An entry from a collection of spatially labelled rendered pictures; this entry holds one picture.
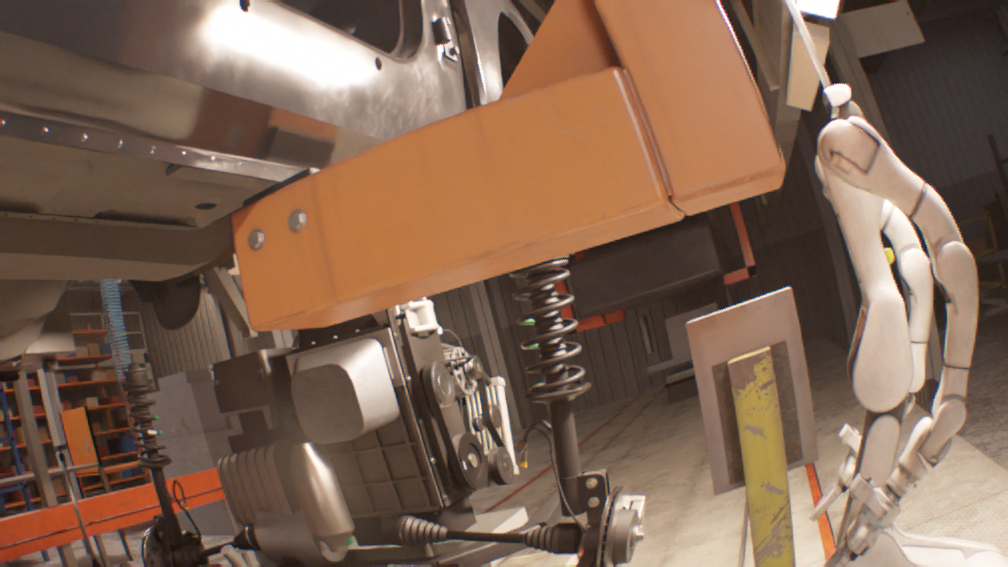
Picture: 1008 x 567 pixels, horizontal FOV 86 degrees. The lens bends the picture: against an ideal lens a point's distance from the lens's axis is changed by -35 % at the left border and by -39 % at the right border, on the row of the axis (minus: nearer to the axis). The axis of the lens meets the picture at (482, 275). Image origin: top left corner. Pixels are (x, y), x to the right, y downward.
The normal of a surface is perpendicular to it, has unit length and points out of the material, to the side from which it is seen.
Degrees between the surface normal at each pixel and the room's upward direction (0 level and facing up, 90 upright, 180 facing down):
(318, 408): 90
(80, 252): 98
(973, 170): 90
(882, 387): 90
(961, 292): 104
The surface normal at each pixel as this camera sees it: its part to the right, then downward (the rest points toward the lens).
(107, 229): 0.93, -0.14
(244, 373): -0.39, -0.18
